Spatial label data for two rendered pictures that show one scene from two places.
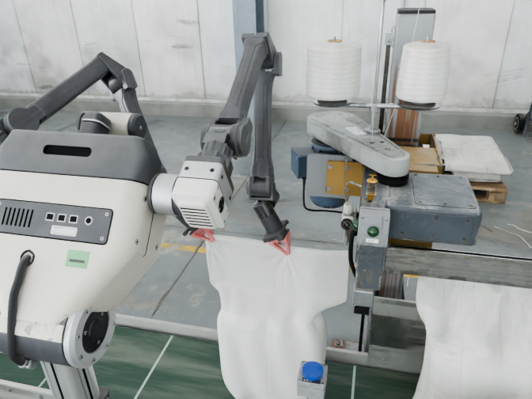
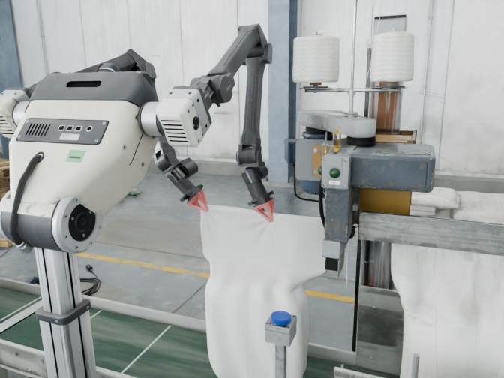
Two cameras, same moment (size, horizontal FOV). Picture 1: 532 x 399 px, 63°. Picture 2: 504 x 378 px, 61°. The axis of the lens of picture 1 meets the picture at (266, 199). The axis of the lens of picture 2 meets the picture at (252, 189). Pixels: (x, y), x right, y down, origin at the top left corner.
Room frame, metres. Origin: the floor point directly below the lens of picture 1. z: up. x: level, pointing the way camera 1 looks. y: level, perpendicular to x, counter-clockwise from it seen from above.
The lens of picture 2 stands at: (-0.25, -0.18, 1.54)
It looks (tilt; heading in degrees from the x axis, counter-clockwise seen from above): 14 degrees down; 7
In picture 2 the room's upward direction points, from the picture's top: 1 degrees counter-clockwise
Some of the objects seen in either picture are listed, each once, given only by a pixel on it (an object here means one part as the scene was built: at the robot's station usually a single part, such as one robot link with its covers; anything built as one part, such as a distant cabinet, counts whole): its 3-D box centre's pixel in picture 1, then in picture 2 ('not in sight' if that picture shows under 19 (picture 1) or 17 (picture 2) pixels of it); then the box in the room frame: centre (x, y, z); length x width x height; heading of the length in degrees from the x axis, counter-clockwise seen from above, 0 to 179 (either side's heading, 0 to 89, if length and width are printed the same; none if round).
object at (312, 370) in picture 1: (312, 371); (280, 319); (0.90, -0.12, 0.84); 0.06 x 0.06 x 0.02
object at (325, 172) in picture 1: (347, 176); (332, 160); (1.40, -0.29, 1.23); 0.28 x 0.07 x 0.16; 76
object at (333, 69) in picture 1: (333, 70); (316, 60); (1.36, -0.22, 1.61); 0.17 x 0.17 x 0.17
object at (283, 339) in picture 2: (312, 379); (280, 328); (0.90, -0.12, 0.81); 0.08 x 0.08 x 0.06; 76
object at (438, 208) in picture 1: (412, 226); (380, 187); (1.08, -0.42, 1.21); 0.30 x 0.25 x 0.30; 76
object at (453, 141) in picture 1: (463, 145); (485, 202); (4.14, -2.00, 0.32); 0.68 x 0.45 x 0.15; 76
